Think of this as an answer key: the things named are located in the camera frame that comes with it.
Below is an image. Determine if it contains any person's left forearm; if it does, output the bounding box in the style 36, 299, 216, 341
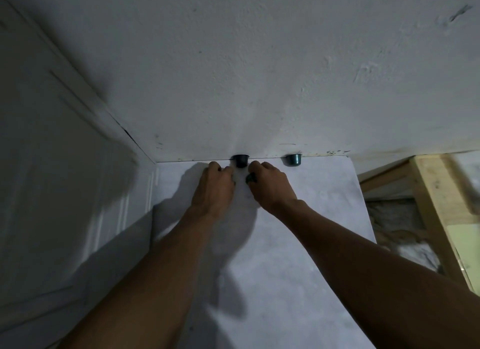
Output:
56, 206, 224, 349

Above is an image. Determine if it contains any person's left hand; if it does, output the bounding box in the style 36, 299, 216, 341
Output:
190, 161, 236, 219

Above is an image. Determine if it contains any white marble table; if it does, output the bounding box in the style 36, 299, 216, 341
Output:
149, 155, 378, 349

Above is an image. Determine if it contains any person's right hand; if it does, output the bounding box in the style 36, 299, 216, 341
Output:
245, 160, 307, 215

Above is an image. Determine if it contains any person's right forearm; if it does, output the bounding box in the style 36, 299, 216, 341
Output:
277, 200, 480, 349

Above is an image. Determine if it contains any white drawer cabinet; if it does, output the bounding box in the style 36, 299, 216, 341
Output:
0, 0, 160, 349

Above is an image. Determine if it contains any clear plastic sheet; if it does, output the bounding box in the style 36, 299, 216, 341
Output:
446, 223, 480, 294

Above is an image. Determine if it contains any pale wooden side table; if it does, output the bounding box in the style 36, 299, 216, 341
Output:
358, 153, 480, 297

